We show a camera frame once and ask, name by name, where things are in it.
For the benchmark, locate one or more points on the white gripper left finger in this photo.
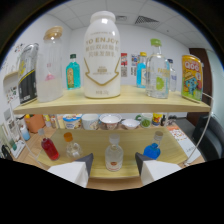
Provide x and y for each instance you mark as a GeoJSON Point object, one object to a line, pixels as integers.
{"type": "Point", "coordinates": [71, 171]}

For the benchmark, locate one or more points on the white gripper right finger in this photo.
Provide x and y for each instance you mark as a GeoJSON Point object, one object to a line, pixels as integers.
{"type": "Point", "coordinates": [156, 169]}

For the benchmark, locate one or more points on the clear bottle with red label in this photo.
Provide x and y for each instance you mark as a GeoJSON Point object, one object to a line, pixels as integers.
{"type": "Point", "coordinates": [114, 158]}

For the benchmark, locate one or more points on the white cup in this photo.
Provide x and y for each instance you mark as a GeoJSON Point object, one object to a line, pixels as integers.
{"type": "Point", "coordinates": [90, 122]}

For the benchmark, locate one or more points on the blue bottle with silver cap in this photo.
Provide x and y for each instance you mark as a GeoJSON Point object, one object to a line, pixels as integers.
{"type": "Point", "coordinates": [152, 150]}

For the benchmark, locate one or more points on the clear bottle with orange cap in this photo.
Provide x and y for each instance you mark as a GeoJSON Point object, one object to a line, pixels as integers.
{"type": "Point", "coordinates": [72, 149]}

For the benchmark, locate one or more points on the red liquid bottle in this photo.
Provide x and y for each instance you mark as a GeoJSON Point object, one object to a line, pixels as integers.
{"type": "Point", "coordinates": [50, 149]}

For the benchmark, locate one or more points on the white cloth bag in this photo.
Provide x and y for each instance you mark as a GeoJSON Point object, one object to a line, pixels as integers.
{"type": "Point", "coordinates": [185, 143]}

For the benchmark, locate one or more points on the blue and white tub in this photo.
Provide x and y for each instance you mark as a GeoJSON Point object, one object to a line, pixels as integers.
{"type": "Point", "coordinates": [72, 122]}

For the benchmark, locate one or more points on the dark small bottles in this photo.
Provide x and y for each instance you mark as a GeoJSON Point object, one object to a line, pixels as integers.
{"type": "Point", "coordinates": [163, 120]}

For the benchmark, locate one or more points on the green and white mug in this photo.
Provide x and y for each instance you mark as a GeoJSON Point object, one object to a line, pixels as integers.
{"type": "Point", "coordinates": [145, 120]}

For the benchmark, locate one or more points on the small white bowl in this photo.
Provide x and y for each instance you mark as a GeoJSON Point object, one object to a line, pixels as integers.
{"type": "Point", "coordinates": [130, 124]}

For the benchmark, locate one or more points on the white tray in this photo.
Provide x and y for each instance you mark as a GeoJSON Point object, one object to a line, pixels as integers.
{"type": "Point", "coordinates": [18, 149]}

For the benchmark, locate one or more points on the orange basket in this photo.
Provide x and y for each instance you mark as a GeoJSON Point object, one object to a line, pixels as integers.
{"type": "Point", "coordinates": [35, 123]}

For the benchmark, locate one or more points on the black chair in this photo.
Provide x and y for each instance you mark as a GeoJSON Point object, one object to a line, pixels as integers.
{"type": "Point", "coordinates": [210, 140]}

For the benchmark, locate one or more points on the white bowl with pink rim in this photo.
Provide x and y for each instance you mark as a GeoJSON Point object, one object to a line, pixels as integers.
{"type": "Point", "coordinates": [110, 121]}

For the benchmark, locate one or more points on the black kettle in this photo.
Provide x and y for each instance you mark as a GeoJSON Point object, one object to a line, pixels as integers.
{"type": "Point", "coordinates": [6, 152]}

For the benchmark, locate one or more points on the two-tier wooden shelf rack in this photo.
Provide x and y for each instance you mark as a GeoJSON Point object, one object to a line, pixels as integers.
{"type": "Point", "coordinates": [133, 101]}

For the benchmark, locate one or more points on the brown door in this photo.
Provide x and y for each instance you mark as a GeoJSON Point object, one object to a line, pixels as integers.
{"type": "Point", "coordinates": [201, 110]}

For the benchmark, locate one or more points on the glass jar with wooden lid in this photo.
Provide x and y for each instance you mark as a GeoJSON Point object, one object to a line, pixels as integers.
{"type": "Point", "coordinates": [50, 90]}

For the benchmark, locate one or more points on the small clear bottle blue cap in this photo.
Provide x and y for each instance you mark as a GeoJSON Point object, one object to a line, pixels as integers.
{"type": "Point", "coordinates": [173, 78]}

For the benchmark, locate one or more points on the clear bottle with green cap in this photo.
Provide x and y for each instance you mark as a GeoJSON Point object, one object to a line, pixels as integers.
{"type": "Point", "coordinates": [158, 76]}

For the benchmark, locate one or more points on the yellow printed drink can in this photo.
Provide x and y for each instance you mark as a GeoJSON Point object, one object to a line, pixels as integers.
{"type": "Point", "coordinates": [192, 80]}

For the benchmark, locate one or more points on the teal liquid bottle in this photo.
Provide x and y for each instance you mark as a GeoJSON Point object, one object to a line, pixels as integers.
{"type": "Point", "coordinates": [73, 75]}

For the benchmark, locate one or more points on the blue bottle with yellow cap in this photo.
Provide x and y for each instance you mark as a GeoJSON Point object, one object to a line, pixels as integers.
{"type": "Point", "coordinates": [140, 73]}

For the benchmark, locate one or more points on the large white plastic bottle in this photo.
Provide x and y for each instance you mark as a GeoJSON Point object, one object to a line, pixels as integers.
{"type": "Point", "coordinates": [101, 56]}

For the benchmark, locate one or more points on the red wall poster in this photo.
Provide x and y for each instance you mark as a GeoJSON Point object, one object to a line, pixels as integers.
{"type": "Point", "coordinates": [124, 61]}

